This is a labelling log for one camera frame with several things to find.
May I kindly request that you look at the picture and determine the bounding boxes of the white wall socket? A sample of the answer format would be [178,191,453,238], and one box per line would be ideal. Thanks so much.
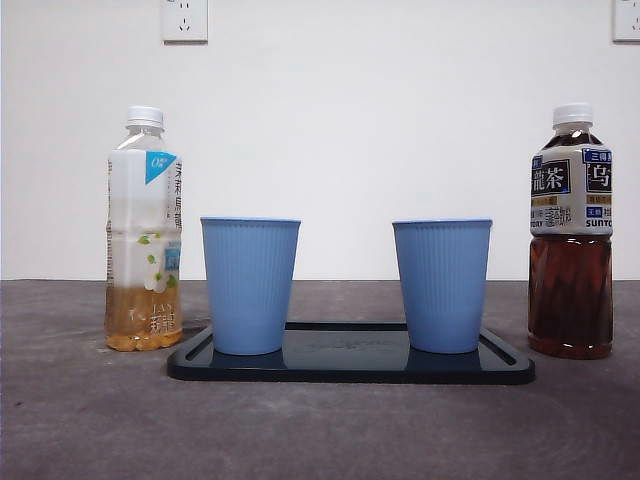
[160,0,209,44]
[612,0,640,43]

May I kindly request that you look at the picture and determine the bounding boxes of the dark oolong tea bottle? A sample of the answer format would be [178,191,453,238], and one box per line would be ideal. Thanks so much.
[527,102,615,360]

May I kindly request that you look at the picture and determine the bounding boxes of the pale jasmine tea bottle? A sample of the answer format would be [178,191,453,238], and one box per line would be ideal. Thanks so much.
[103,104,184,353]

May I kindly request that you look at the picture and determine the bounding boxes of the blue ribbed plastic cup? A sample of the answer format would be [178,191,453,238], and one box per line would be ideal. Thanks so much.
[199,215,302,356]
[391,217,495,355]

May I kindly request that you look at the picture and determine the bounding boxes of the dark blue flat tray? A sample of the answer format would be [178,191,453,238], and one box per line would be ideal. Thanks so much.
[165,321,536,386]

